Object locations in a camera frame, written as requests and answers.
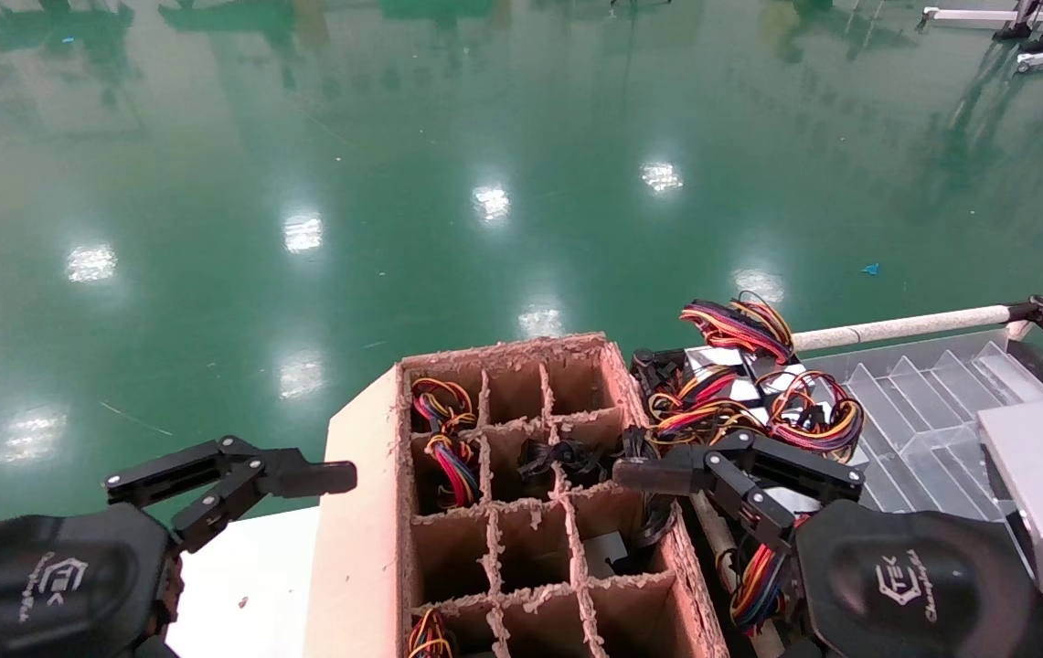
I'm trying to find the white cart rail pipe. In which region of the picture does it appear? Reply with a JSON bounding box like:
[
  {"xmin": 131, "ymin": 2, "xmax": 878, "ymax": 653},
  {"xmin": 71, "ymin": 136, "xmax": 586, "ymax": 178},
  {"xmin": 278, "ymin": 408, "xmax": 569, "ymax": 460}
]
[{"xmin": 791, "ymin": 304, "xmax": 1016, "ymax": 353}]

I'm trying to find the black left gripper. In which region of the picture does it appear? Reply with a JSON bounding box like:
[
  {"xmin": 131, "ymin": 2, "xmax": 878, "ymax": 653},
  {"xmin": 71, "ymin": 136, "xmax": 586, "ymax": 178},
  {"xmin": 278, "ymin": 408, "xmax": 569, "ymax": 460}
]
[{"xmin": 0, "ymin": 503, "xmax": 184, "ymax": 658}]

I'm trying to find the brown cardboard divider box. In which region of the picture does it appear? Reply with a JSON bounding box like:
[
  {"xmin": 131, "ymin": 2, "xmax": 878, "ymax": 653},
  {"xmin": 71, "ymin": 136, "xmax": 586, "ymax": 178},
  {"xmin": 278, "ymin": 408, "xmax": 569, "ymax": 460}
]
[{"xmin": 302, "ymin": 332, "xmax": 730, "ymax": 658}]

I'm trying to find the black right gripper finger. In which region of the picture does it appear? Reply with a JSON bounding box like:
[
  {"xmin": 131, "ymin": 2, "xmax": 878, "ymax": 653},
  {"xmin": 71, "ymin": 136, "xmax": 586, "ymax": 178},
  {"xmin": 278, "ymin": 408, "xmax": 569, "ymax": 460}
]
[{"xmin": 612, "ymin": 430, "xmax": 867, "ymax": 554}]

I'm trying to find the black pipe corner joint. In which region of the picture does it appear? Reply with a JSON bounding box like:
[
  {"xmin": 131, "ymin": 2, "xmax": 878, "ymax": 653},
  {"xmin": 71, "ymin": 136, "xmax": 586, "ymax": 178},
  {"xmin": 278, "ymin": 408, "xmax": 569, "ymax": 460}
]
[{"xmin": 1004, "ymin": 294, "xmax": 1043, "ymax": 346}]

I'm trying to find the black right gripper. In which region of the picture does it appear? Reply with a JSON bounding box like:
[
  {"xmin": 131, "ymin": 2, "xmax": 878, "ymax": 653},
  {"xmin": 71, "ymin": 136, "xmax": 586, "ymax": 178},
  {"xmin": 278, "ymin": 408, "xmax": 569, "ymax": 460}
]
[{"xmin": 793, "ymin": 499, "xmax": 1043, "ymax": 658}]

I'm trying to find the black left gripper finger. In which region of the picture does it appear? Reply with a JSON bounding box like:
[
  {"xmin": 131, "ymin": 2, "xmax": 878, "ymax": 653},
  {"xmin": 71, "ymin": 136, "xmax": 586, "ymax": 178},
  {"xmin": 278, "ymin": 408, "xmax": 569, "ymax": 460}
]
[{"xmin": 103, "ymin": 436, "xmax": 358, "ymax": 555}]

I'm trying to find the beige cart rail pipe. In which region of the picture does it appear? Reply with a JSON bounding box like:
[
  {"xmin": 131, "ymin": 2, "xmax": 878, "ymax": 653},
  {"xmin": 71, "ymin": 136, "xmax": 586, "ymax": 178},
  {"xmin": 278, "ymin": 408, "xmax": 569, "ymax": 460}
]
[{"xmin": 687, "ymin": 492, "xmax": 741, "ymax": 590}]

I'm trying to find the power supply with black cables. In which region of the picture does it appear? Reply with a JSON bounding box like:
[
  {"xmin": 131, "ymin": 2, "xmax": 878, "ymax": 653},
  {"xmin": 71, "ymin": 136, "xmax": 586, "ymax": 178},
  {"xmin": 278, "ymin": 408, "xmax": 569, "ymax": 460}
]
[{"xmin": 516, "ymin": 425, "xmax": 682, "ymax": 578}]

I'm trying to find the clear plastic compartment tray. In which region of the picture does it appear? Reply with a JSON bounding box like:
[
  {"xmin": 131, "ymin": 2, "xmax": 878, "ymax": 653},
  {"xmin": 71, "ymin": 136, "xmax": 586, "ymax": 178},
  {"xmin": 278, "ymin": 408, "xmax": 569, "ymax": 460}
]
[{"xmin": 795, "ymin": 329, "xmax": 1043, "ymax": 526}]

